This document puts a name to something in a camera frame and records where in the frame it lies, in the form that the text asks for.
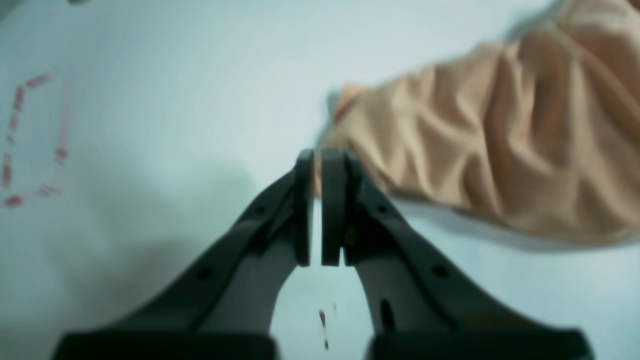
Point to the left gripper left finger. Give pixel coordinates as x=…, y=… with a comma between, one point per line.
x=221, y=307

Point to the peach T-shirt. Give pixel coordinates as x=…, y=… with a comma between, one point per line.
x=540, y=134

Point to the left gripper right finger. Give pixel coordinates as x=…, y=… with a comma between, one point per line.
x=422, y=306

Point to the red tape rectangle marking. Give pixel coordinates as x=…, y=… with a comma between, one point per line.
x=35, y=131

